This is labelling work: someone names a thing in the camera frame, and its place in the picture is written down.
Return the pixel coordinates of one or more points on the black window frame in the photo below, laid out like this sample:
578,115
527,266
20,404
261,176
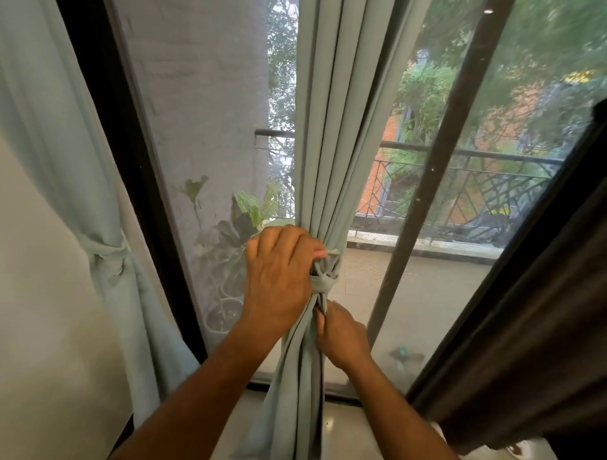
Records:
128,156

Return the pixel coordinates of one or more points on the green trees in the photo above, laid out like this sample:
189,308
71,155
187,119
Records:
531,42

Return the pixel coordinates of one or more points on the red brick building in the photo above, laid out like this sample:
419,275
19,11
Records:
379,180

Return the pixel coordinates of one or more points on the white plant pot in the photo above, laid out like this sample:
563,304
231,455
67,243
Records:
223,317

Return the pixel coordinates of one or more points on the small teal object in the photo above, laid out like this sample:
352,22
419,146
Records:
404,353

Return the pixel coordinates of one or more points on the dark sliding door stile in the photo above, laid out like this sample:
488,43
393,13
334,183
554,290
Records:
441,156

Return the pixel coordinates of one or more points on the pale green side curtain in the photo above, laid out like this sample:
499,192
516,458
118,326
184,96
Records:
57,142

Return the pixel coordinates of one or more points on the pale green gathered curtain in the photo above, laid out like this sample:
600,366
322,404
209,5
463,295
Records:
332,142

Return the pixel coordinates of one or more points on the person's left fingers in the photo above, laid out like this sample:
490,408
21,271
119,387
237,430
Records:
289,239

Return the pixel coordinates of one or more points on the dark brown curtain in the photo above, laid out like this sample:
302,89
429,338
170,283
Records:
531,331

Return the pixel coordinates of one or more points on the green leafy potted plant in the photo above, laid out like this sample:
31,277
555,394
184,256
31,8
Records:
244,213

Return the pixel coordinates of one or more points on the person's right thumb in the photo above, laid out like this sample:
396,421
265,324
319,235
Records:
321,322

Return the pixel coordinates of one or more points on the person's left forearm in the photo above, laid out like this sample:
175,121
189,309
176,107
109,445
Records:
204,403

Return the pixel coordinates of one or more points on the pale green curtain tieback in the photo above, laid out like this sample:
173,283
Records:
326,279

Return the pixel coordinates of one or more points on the pale green knotted tieback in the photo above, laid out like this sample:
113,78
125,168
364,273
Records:
108,256

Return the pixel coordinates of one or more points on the person's right forearm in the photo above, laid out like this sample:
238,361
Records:
393,417

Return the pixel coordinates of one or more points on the person's left hand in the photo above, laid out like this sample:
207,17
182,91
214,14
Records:
277,284

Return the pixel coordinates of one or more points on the person's right hand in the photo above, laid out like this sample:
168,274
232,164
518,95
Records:
344,339

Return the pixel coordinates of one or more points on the black metal balcony railing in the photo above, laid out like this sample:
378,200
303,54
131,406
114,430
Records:
479,189

